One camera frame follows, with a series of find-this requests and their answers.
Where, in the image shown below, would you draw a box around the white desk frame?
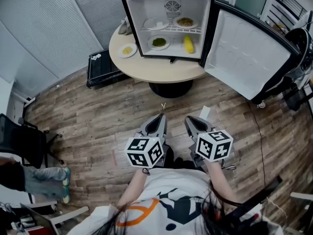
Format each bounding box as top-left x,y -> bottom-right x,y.
47,206 -> 90,227

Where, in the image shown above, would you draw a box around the plate of green food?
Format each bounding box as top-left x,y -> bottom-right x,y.
147,34 -> 171,50

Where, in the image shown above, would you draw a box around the person's left forearm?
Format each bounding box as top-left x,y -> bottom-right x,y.
116,166 -> 150,209

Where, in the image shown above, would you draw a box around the grey folded cloth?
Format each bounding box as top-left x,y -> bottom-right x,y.
118,17 -> 134,36

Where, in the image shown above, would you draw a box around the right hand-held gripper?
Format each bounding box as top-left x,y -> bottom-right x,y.
184,116 -> 235,168

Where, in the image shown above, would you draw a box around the person's right forearm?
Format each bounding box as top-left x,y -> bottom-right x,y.
206,160 -> 239,205

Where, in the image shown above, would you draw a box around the thin black floor cable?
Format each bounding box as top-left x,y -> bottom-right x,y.
246,99 -> 268,188

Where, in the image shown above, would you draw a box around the black round table base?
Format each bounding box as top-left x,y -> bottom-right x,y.
148,79 -> 194,99

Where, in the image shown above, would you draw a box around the yellow corn cob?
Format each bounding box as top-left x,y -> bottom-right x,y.
183,35 -> 195,54

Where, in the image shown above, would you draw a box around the plate of pale yellow food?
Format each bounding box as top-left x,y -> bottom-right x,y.
117,43 -> 137,59

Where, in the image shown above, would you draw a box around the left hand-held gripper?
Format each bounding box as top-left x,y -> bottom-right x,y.
124,113 -> 171,169

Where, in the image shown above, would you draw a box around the black mini fridge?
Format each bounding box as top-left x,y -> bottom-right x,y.
121,0 -> 302,101

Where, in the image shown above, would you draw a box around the black floor crate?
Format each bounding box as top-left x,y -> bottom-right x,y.
86,49 -> 128,89

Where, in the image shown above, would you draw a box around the white desk leg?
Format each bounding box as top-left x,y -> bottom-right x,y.
12,92 -> 37,107

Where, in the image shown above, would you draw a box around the black shell office chair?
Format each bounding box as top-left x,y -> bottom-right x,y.
282,25 -> 313,111

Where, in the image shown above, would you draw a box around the storage rack with black bars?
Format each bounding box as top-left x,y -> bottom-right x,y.
265,0 -> 309,33

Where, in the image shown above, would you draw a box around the person's white printed shirt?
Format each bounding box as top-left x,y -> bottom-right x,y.
79,167 -> 284,235

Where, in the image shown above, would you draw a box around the plate of brown yellow food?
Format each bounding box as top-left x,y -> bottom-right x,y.
172,15 -> 199,29

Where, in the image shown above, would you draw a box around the person's black trousers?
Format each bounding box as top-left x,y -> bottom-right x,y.
163,147 -> 205,172

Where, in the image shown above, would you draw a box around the white card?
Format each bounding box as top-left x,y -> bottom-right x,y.
199,106 -> 211,119

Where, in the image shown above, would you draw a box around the red book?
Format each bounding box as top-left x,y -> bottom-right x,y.
24,225 -> 46,235

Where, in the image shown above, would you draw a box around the white plastic grid rack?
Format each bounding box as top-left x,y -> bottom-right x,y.
140,23 -> 203,35

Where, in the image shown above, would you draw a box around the black strap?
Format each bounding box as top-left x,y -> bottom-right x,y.
224,175 -> 284,230

